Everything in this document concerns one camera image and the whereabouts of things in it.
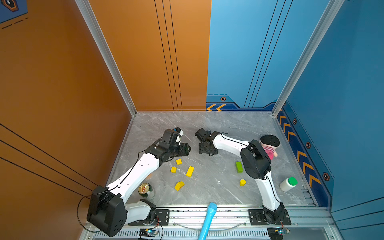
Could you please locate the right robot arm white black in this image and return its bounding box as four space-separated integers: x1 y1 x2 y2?
195 128 292 225

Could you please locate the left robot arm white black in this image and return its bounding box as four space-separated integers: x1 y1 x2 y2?
87 128 191 237

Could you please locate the yellow long block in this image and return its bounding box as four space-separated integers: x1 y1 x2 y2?
186 166 195 178

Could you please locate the green rectangular block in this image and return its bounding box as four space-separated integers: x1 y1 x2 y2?
236 161 244 173

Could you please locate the yellow block near front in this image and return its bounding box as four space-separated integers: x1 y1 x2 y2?
175 181 185 191

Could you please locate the yellow cylinder block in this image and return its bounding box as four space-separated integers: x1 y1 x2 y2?
240 179 247 187

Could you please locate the metal tin can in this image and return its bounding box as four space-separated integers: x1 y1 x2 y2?
138 183 155 200

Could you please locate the cyan tube pole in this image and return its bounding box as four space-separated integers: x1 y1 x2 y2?
198 203 217 240

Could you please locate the plush doll pink black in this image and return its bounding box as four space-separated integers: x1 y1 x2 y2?
260 135 281 160

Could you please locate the white bottle green cap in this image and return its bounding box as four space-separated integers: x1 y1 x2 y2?
279 177 298 192

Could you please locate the left circuit board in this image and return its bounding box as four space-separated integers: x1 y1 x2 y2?
138 229 159 240

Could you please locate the circuit board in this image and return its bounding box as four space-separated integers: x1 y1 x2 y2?
138 229 159 240
267 228 291 240

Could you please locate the right circuit board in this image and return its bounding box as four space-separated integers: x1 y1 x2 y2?
267 228 291 240

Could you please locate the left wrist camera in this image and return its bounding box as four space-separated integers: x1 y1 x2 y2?
174 127 183 145

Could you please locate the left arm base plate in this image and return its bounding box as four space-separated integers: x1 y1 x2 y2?
129 209 170 226

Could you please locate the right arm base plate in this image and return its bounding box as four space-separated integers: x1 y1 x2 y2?
248 209 292 226

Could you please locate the aluminium front rail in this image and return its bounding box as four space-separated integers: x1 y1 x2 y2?
78 205 344 240

